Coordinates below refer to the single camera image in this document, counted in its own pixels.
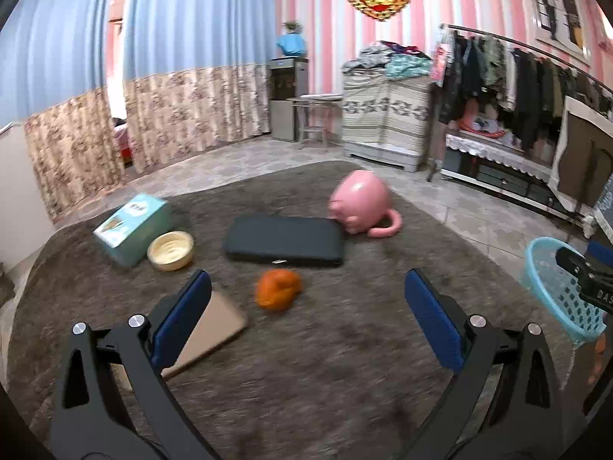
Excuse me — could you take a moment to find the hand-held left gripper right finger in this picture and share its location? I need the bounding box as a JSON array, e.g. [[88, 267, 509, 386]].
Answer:
[[405, 268, 587, 460]]

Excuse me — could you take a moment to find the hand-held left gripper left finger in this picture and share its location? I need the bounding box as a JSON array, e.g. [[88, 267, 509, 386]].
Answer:
[[48, 269, 221, 460]]

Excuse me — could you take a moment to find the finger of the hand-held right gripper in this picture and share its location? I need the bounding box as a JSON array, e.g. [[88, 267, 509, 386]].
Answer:
[[587, 240, 613, 269], [556, 246, 613, 288]]

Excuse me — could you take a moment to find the light blue plastic basket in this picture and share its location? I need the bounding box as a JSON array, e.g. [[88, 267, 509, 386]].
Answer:
[[523, 237, 609, 346]]

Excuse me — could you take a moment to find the orange plush toy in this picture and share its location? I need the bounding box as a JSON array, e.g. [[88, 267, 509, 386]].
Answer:
[[255, 269, 303, 312]]

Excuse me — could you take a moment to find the brown cardboard sheet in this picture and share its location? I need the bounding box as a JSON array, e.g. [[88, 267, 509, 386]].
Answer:
[[160, 291, 248, 379]]

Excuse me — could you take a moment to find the yellow bowl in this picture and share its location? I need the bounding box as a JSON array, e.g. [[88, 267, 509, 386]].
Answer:
[[147, 231, 195, 272]]

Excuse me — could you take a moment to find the white framed dark board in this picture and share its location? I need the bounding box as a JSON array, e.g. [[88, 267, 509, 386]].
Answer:
[[548, 96, 613, 212]]

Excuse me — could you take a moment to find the teal cardboard box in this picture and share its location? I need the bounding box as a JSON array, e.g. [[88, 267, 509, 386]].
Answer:
[[93, 194, 173, 269]]

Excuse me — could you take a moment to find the low dark bench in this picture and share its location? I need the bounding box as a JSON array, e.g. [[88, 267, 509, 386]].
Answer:
[[441, 153, 575, 217]]

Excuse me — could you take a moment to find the black flat cushion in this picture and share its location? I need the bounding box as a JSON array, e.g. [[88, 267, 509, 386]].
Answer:
[[224, 215, 346, 268]]

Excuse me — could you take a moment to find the pink pig-shaped pot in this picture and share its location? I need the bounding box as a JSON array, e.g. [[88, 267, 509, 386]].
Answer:
[[328, 170, 402, 239]]

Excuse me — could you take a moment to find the lace-trimmed cloth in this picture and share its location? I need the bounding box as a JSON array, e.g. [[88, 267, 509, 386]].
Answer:
[[445, 131, 563, 184]]

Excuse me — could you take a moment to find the red cloth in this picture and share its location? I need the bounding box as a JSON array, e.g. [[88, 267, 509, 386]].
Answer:
[[115, 122, 133, 168]]

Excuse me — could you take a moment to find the row of hanging clothes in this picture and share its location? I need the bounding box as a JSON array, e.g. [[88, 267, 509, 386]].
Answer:
[[431, 31, 613, 154]]

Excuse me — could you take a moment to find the patterned fabric wardrobe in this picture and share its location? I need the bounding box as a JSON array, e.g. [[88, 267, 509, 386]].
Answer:
[[341, 74, 434, 173]]

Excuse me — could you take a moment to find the white cabinet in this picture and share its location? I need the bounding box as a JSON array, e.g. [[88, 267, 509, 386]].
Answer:
[[0, 122, 54, 269]]

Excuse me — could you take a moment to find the small metal stool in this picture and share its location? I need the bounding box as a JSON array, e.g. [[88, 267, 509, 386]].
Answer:
[[299, 125, 329, 150]]

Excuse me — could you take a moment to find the metal clothes rack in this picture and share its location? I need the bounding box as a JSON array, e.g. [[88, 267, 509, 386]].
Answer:
[[428, 24, 613, 183]]

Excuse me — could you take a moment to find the grey water dispenser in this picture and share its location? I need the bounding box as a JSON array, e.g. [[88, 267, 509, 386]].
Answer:
[[268, 56, 310, 143]]

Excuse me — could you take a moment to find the small wooden stool table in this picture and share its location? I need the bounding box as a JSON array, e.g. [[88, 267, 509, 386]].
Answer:
[[287, 95, 344, 150]]

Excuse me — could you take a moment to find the pile of folded clothes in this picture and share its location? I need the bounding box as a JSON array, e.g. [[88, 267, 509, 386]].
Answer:
[[342, 41, 434, 81]]

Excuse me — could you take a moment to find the blue floral-hem curtain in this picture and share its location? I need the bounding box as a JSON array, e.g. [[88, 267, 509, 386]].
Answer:
[[0, 0, 128, 212], [123, 0, 277, 173]]

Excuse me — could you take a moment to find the framed wall poster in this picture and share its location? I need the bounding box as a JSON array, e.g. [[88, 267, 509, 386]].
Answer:
[[527, 0, 593, 65]]

